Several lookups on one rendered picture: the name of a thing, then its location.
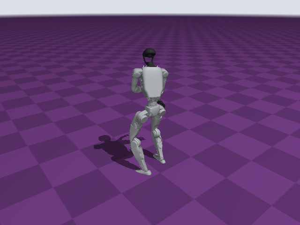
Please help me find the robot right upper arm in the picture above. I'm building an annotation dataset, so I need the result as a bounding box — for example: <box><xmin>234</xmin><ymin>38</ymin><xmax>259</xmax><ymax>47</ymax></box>
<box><xmin>162</xmin><ymin>68</ymin><xmax>169</xmax><ymax>90</ymax></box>

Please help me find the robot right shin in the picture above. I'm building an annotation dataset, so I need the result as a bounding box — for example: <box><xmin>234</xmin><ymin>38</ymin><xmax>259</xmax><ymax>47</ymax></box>
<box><xmin>152</xmin><ymin>129</ymin><xmax>164</xmax><ymax>160</ymax></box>

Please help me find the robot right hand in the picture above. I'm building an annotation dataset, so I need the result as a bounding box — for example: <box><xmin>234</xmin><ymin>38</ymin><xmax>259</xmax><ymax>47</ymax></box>
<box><xmin>157</xmin><ymin>100</ymin><xmax>165</xmax><ymax>108</ymax></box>

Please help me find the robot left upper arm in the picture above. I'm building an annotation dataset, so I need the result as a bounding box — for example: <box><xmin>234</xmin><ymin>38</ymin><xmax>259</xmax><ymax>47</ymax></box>
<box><xmin>131</xmin><ymin>68</ymin><xmax>142</xmax><ymax>93</ymax></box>

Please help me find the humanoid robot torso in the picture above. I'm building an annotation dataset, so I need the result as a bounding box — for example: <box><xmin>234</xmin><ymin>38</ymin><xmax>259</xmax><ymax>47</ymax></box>
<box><xmin>140</xmin><ymin>65</ymin><xmax>163</xmax><ymax>118</ymax></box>

